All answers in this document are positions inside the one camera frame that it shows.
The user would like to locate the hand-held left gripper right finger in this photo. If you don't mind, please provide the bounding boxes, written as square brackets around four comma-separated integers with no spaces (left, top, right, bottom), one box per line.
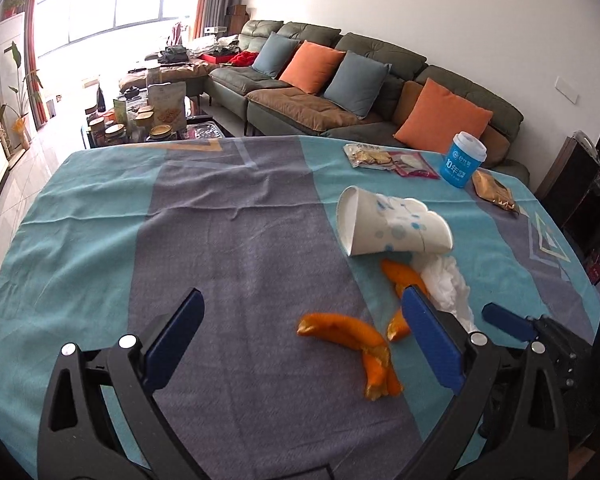
[394,287,571,480]

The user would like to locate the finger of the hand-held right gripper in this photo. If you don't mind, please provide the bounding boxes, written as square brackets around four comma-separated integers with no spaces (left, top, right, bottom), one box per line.
[481,302,593,361]

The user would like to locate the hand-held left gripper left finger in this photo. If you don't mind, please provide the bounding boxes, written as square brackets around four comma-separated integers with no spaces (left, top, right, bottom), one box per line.
[36,287,206,480]

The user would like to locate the small orange peel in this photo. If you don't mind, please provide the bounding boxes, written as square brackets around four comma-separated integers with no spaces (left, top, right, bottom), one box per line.
[386,308,412,343]
[380,257,429,301]

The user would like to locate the large orange peel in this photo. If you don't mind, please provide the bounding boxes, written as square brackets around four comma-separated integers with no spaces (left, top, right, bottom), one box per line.
[296,312,404,402]

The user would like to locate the white paper cup blue dots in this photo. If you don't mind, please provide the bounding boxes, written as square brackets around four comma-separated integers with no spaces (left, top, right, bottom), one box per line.
[336,185,453,258]

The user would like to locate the crumpled white tissue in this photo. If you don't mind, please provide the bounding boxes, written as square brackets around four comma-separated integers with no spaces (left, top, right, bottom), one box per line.
[412,254,476,333]

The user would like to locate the gold snack packet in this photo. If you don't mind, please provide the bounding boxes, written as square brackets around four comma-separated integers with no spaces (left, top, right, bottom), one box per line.
[471,168,522,217]

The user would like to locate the black folded treadmill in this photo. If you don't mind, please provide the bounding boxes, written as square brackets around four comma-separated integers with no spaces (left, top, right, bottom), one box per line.
[534,130,600,211]

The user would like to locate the blue cup white lid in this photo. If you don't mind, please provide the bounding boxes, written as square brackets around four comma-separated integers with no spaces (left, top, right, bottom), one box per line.
[439,131,487,188]

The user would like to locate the pink snack packet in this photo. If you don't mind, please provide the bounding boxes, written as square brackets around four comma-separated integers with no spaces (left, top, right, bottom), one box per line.
[389,151,441,180]

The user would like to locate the clear cracker packet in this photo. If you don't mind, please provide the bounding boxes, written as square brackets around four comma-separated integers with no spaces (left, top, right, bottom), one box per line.
[342,143,397,171]

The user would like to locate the orange pillow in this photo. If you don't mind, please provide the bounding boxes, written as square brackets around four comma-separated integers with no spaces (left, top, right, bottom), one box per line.
[279,40,346,95]
[394,77,493,155]

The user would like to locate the metal tray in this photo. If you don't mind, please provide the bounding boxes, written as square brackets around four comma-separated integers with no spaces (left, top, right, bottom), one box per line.
[185,120,226,140]

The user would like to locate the group of glass jars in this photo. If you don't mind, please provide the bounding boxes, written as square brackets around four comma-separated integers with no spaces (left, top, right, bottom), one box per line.
[87,105,181,147]

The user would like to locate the beige snack bag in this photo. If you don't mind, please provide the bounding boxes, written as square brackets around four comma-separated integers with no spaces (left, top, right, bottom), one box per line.
[147,82,187,128]

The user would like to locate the blue pillow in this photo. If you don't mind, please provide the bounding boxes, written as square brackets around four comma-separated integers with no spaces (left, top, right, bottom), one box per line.
[323,50,392,118]
[252,31,301,78]

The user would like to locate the brown ottoman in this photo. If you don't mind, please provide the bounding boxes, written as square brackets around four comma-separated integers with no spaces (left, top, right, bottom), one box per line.
[119,60,221,93]

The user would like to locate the tall potted plant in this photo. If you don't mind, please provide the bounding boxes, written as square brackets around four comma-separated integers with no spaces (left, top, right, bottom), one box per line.
[0,40,43,151]

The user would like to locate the green sofa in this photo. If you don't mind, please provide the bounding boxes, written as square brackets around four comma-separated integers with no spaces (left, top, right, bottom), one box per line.
[207,19,531,186]

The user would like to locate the white standing air conditioner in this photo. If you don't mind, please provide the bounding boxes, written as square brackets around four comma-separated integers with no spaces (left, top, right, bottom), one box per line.
[0,14,28,131]

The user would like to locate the large window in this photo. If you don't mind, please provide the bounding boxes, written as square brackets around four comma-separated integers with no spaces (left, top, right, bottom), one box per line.
[35,0,201,56]

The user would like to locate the grey and orange curtain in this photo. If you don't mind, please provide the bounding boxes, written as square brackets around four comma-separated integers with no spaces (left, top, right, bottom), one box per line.
[195,0,248,41]

